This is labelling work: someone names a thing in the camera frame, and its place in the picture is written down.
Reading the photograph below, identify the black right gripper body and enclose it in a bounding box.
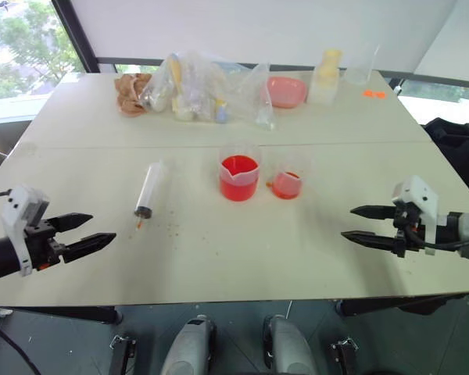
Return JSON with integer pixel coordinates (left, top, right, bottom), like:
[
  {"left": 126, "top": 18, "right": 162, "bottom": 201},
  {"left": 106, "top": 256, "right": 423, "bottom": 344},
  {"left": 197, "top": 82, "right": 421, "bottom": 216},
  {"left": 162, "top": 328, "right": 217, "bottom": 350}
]
[{"left": 392, "top": 200, "right": 431, "bottom": 259}]

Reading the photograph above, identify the black metal clamp bracket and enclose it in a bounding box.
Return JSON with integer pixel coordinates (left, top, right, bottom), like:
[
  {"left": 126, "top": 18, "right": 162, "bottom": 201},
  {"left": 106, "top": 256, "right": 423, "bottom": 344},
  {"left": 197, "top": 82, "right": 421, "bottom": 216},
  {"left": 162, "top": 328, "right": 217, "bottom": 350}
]
[
  {"left": 329, "top": 337, "right": 361, "bottom": 375},
  {"left": 108, "top": 333, "right": 138, "bottom": 375}
]

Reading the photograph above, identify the small beaker with red liquid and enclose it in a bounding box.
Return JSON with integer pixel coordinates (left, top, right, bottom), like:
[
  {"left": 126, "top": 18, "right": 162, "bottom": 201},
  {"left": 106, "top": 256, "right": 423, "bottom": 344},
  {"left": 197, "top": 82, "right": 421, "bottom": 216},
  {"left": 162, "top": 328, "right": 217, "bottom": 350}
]
[{"left": 270, "top": 149, "right": 313, "bottom": 201}]

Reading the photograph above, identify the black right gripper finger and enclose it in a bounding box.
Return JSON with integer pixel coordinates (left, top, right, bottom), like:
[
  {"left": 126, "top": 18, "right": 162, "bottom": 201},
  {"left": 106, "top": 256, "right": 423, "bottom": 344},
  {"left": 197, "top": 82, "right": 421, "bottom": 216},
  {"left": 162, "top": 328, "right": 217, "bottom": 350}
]
[
  {"left": 340, "top": 230, "right": 399, "bottom": 255},
  {"left": 349, "top": 205, "right": 397, "bottom": 223}
]

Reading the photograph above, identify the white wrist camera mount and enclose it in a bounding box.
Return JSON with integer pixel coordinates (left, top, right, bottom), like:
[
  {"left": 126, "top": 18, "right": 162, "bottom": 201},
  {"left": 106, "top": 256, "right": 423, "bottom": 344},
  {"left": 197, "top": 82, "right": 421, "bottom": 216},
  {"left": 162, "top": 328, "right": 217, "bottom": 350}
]
[
  {"left": 0, "top": 184, "right": 50, "bottom": 278},
  {"left": 391, "top": 175, "right": 447, "bottom": 257}
]

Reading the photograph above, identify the empty clear measuring cup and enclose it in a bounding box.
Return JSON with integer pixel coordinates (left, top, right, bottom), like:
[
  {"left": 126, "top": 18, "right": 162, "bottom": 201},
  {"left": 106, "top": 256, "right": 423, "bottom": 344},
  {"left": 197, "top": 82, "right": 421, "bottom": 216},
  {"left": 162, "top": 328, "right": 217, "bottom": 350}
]
[{"left": 343, "top": 44, "right": 381, "bottom": 86}]

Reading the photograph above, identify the clear bottle with yellow cap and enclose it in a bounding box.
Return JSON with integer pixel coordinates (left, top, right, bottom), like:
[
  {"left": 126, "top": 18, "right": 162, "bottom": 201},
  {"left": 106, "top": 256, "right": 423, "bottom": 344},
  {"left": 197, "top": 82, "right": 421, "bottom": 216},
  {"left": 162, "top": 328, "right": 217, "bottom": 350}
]
[{"left": 306, "top": 48, "right": 344, "bottom": 106}]

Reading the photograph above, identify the black bag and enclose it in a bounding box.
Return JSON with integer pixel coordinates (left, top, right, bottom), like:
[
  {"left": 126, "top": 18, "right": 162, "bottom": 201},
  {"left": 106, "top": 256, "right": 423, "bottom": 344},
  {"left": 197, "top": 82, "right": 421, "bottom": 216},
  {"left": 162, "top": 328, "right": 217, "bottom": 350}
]
[{"left": 421, "top": 116, "right": 469, "bottom": 198}]

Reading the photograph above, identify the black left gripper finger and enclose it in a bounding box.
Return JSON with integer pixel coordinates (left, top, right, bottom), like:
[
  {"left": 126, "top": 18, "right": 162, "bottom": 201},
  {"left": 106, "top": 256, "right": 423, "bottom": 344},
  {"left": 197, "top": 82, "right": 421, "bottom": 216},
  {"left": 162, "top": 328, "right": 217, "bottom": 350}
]
[
  {"left": 48, "top": 212, "right": 95, "bottom": 234},
  {"left": 63, "top": 232, "right": 117, "bottom": 264}
]

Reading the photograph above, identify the large beaker with red liquid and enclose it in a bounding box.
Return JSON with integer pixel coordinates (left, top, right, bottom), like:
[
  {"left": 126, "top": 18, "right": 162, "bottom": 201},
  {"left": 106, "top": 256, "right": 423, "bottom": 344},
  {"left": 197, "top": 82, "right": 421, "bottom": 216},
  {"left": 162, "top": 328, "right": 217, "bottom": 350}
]
[{"left": 218, "top": 142, "right": 261, "bottom": 203}]

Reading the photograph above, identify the black floor cable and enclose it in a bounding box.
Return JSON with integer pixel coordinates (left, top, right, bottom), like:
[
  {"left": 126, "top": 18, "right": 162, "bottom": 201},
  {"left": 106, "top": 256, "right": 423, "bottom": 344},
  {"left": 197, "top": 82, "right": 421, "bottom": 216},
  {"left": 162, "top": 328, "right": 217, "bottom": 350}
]
[{"left": 0, "top": 314, "right": 38, "bottom": 375}]

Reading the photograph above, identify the brown crumpled cloth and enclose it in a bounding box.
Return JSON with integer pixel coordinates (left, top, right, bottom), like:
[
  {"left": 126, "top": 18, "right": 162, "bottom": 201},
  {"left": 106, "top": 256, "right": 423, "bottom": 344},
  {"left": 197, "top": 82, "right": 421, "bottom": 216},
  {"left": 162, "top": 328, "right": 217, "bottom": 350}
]
[{"left": 113, "top": 72, "right": 154, "bottom": 118}]

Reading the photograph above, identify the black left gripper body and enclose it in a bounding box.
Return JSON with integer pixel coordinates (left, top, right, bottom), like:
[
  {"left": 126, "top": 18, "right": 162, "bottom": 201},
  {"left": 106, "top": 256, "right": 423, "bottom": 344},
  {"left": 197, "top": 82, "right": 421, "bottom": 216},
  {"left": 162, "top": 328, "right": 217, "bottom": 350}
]
[{"left": 23, "top": 218, "right": 70, "bottom": 272}]

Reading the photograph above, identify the clear plastic syringe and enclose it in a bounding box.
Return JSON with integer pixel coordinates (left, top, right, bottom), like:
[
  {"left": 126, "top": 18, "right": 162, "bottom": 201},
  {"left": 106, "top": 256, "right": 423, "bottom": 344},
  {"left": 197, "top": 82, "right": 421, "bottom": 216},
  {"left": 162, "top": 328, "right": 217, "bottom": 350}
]
[{"left": 133, "top": 159, "right": 170, "bottom": 236}]

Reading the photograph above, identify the black window frame post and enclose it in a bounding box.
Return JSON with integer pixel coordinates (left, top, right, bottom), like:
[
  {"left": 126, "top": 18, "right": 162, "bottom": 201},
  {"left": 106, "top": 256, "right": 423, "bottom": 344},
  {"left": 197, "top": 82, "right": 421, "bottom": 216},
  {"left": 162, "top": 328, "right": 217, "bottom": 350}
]
[{"left": 52, "top": 0, "right": 102, "bottom": 74}]

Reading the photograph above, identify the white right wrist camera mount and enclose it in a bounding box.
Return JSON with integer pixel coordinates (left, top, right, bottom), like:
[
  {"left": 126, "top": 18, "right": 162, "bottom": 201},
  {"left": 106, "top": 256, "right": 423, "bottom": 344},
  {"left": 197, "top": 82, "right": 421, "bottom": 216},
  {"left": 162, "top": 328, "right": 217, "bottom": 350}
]
[{"left": 391, "top": 175, "right": 447, "bottom": 257}]

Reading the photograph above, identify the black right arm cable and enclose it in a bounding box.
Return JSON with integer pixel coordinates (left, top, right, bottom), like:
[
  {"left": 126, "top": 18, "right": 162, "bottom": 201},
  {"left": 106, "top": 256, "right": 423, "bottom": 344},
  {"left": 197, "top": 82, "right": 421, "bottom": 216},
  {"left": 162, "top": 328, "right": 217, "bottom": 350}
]
[{"left": 410, "top": 228, "right": 469, "bottom": 252}]

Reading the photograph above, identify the small blue figurine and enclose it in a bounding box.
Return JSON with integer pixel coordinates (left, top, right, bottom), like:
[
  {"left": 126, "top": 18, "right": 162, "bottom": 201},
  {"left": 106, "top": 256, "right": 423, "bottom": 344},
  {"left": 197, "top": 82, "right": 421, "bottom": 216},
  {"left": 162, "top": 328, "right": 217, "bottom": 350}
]
[{"left": 213, "top": 98, "right": 231, "bottom": 124}]

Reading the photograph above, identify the small clear plastic bag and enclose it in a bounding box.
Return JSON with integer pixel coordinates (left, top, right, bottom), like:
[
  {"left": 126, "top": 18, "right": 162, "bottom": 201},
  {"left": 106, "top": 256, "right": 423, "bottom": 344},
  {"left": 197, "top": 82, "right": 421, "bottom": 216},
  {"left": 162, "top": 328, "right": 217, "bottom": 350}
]
[{"left": 240, "top": 62, "right": 277, "bottom": 133}]

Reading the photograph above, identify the grey rounded robot leg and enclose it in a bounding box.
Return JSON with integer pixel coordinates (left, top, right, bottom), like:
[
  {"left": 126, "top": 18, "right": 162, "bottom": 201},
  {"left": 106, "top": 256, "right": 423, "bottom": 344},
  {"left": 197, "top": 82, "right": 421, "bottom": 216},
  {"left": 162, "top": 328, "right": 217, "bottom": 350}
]
[
  {"left": 263, "top": 313, "right": 318, "bottom": 375},
  {"left": 159, "top": 313, "right": 217, "bottom": 375}
]

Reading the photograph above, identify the pink plastic dish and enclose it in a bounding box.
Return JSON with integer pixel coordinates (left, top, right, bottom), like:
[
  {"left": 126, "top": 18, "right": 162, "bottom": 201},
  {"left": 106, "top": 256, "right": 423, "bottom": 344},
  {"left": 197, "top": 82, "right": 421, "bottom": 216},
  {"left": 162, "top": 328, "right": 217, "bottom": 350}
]
[{"left": 260, "top": 75, "right": 308, "bottom": 110}]

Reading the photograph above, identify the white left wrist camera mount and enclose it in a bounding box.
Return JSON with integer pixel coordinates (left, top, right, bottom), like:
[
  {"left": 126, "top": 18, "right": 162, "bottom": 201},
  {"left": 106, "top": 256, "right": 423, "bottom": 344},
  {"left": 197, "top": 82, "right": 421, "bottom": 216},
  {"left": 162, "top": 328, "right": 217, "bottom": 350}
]
[{"left": 0, "top": 184, "right": 50, "bottom": 278}]

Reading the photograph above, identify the large clear plastic bag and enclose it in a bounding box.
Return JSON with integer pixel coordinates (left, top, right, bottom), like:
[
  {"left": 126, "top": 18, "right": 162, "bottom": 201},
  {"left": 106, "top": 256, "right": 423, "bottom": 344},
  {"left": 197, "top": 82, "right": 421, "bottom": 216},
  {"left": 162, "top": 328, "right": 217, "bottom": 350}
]
[{"left": 135, "top": 49, "right": 238, "bottom": 124}]

